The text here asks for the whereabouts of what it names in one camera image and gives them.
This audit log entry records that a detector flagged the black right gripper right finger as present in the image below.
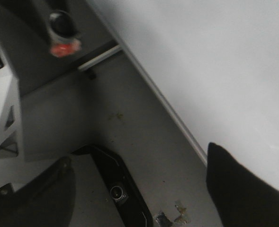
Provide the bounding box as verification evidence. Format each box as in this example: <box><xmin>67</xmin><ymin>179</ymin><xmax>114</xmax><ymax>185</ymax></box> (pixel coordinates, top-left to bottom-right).
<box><xmin>206</xmin><ymin>142</ymin><xmax>279</xmax><ymax>227</ymax></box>

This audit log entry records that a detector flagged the black robot base panel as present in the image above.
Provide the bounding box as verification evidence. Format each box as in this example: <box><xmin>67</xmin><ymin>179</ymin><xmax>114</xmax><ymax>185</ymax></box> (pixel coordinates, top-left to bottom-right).
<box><xmin>72</xmin><ymin>144</ymin><xmax>153</xmax><ymax>227</ymax></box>

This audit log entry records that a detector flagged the whiteboard stand leg with caster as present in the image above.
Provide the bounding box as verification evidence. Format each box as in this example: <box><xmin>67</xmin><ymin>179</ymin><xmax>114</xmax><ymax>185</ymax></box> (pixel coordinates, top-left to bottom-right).
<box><xmin>77</xmin><ymin>45</ymin><xmax>122</xmax><ymax>80</ymax></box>

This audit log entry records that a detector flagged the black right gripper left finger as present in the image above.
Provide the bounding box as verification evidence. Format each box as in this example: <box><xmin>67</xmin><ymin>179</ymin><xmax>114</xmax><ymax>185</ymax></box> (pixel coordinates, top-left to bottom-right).
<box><xmin>0</xmin><ymin>157</ymin><xmax>76</xmax><ymax>227</ymax></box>

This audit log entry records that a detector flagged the red emergency stop button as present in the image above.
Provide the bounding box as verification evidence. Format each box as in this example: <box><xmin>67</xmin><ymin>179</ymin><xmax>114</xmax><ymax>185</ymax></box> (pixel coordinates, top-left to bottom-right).
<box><xmin>47</xmin><ymin>10</ymin><xmax>81</xmax><ymax>58</ymax></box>

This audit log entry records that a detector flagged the white whiteboard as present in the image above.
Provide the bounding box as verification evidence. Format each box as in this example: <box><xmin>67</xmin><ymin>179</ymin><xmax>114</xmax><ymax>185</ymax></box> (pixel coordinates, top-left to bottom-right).
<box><xmin>88</xmin><ymin>0</ymin><xmax>279</xmax><ymax>190</ymax></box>

